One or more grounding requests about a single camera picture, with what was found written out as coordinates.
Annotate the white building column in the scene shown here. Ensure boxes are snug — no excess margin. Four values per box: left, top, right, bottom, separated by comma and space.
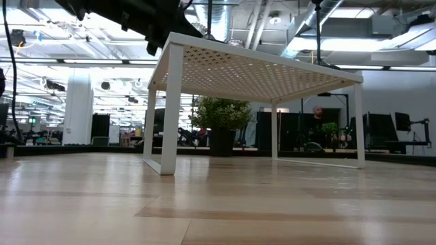
62, 67, 95, 146

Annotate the black office partition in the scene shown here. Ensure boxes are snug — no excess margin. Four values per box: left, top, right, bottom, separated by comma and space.
255, 108, 341, 152

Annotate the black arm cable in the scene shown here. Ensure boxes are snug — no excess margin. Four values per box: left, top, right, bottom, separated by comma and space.
1, 0, 24, 142

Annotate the black tall cabinet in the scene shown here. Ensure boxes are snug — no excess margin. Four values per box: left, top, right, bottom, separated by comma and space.
91, 114, 111, 138

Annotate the silver vertical ventilation duct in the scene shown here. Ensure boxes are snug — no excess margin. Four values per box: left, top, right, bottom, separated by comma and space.
196, 0, 232, 44

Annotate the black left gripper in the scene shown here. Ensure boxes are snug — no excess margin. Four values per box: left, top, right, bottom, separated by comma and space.
129, 0, 206, 57

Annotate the black monitor on arm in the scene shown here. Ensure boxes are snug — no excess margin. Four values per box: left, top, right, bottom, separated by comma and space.
394, 111, 432, 149

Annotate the white perforated metal shelf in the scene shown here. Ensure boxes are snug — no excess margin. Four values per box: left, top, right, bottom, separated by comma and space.
142, 32, 367, 176

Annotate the green potted plant black pot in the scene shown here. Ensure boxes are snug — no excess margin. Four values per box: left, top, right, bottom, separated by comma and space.
189, 97, 255, 157

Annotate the person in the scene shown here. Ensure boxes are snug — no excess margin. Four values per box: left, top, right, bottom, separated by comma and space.
294, 105, 330, 152

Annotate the small green background plant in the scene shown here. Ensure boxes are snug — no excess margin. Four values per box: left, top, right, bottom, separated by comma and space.
322, 122, 340, 137

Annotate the black ceiling device yellow cable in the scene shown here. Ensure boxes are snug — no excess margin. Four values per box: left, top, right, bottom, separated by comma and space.
9, 29, 38, 48

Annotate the black room divider panel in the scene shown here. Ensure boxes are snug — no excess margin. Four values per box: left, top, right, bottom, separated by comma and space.
363, 113, 399, 152

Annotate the black computer monitor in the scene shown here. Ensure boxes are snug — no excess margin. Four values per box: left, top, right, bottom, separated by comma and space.
155, 108, 167, 137

